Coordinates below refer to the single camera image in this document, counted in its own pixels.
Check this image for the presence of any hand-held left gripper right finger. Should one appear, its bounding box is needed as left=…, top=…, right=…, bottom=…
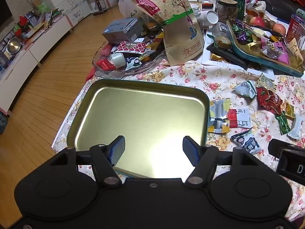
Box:
left=183, top=136, right=260, bottom=188

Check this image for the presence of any gold striped snack packet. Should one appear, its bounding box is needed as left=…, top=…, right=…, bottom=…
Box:
left=256, top=72, right=277, bottom=91

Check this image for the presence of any small clear glass jar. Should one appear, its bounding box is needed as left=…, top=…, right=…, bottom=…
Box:
left=212, top=22, right=233, bottom=48

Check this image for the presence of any pink snack packet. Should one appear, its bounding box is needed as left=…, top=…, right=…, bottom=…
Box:
left=273, top=42, right=290, bottom=65

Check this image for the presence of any floral tablecloth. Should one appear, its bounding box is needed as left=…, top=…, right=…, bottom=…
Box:
left=52, top=60, right=305, bottom=222

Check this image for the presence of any white green snack packet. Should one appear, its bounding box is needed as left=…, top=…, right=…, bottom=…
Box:
left=233, top=80, right=257, bottom=99

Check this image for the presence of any red foil snack packet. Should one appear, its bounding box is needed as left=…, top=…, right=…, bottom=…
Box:
left=256, top=86, right=283, bottom=114

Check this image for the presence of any clear tape roll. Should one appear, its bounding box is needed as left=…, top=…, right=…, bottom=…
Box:
left=109, top=52, right=127, bottom=68

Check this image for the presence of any white cup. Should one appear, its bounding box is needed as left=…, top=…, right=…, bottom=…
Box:
left=205, top=10, right=219, bottom=26

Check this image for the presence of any silver yellow snack packet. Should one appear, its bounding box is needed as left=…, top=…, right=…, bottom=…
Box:
left=208, top=98, right=231, bottom=133

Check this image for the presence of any green can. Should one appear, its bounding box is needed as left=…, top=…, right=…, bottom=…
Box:
left=232, top=0, right=246, bottom=21

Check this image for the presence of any clear glass dish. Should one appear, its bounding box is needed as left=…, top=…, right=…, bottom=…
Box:
left=92, top=40, right=170, bottom=80

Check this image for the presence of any black flat box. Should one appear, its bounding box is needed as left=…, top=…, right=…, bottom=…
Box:
left=206, top=45, right=248, bottom=70

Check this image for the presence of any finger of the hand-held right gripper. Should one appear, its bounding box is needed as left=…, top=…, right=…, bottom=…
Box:
left=268, top=138, right=290, bottom=159

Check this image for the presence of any yellow red apple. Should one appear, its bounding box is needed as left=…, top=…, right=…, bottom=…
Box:
left=272, top=23, right=287, bottom=36

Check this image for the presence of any white cabinet with drawings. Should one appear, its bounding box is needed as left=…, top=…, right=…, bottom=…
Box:
left=40, top=0, right=92, bottom=28

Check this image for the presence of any white low cabinet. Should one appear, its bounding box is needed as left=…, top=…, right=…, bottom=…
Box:
left=0, top=14, right=75, bottom=116

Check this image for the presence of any white red snack packet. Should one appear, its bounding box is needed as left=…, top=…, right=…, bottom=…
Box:
left=227, top=108, right=252, bottom=128

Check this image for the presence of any glass jar black lid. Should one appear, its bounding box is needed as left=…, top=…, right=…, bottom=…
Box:
left=216, top=0, right=239, bottom=25

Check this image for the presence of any metal bowl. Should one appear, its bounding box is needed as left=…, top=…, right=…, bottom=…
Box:
left=7, top=37, right=22, bottom=53

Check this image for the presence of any black leather sofa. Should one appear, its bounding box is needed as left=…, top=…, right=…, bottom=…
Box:
left=229, top=0, right=305, bottom=19

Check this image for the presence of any black white snack packet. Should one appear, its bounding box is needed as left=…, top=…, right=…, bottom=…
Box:
left=124, top=56, right=143, bottom=71
left=231, top=129, right=262, bottom=155

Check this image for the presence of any gold tin tray teal rim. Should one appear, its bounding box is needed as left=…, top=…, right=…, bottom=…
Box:
left=226, top=19, right=305, bottom=77
left=66, top=78, right=210, bottom=179

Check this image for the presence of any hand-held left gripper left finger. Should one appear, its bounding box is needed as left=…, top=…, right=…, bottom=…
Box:
left=49, top=135, right=125, bottom=188

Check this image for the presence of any small red packet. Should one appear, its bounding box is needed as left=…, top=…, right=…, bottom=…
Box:
left=96, top=59, right=115, bottom=71

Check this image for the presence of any green foil snack packet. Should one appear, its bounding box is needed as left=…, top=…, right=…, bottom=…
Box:
left=275, top=113, right=291, bottom=135

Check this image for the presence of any kraft paper pouch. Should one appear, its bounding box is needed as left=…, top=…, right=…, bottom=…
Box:
left=130, top=0, right=206, bottom=66

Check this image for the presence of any small gold snack packet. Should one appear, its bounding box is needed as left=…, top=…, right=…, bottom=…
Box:
left=282, top=101, right=296, bottom=120

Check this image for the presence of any pale blue snack packet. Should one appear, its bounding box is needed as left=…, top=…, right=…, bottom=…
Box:
left=288, top=116, right=303, bottom=140

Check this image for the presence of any red patterned snack packet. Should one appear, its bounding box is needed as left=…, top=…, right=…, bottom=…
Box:
left=114, top=40, right=151, bottom=53

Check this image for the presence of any grey cardboard box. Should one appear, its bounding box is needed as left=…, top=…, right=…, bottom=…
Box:
left=102, top=17, right=144, bottom=44

